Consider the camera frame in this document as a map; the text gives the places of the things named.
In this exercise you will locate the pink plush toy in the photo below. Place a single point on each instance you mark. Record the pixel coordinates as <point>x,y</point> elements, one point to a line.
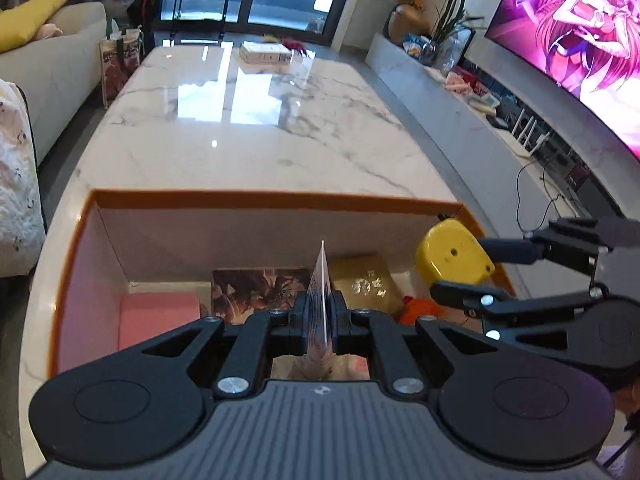
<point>49,30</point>

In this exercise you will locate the printed shopping bag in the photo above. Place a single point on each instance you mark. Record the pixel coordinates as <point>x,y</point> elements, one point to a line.
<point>117,67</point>

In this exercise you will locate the gold vase with dried flowers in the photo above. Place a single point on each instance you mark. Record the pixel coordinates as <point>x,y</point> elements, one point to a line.
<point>407,22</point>

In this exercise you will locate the television screen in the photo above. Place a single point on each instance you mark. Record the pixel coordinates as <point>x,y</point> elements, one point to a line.
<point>575,35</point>

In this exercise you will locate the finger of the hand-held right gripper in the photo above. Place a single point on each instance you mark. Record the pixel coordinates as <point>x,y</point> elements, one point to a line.
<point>565,240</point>
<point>470,297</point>

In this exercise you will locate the gold box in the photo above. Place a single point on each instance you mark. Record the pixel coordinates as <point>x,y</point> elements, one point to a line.
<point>367,282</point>

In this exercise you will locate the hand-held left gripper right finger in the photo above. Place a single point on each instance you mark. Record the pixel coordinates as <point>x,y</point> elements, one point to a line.
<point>332,325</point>

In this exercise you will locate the red item on floor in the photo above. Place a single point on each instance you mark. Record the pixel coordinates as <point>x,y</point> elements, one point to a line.
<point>295,45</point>

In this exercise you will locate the clear card packet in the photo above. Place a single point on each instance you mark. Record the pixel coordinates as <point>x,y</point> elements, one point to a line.
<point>320,300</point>

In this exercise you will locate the white router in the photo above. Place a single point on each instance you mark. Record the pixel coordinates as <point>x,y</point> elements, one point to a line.
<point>525,132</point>

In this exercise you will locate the green potted plant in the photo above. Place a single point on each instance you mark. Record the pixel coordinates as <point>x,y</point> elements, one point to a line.
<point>452,17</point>

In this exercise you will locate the grey sofa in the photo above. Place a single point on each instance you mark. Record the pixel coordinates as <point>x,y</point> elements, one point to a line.
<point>60,75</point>

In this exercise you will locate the orange crocheted carrot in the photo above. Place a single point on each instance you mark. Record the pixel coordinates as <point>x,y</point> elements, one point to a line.
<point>420,312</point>

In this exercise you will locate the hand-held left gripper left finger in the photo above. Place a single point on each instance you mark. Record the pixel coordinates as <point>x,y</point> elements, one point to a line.
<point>302,325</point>

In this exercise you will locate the orange cardboard box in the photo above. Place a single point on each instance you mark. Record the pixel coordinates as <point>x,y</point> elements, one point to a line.
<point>250,232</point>

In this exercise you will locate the yellow tape measure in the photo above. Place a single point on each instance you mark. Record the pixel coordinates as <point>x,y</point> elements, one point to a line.
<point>452,252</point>

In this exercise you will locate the white flat carton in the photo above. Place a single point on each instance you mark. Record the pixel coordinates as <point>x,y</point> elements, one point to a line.
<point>265,53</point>

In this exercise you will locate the white printed blanket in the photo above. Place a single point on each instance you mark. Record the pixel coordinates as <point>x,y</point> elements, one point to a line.
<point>17,185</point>

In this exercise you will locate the dark illustrated card box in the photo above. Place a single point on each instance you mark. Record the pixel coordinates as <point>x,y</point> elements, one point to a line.
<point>255,292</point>

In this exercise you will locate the yellow cushion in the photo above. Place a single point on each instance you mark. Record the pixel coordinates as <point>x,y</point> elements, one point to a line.
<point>27,22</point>

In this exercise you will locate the pink case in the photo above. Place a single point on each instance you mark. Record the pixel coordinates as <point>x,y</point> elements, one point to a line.
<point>160,320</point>

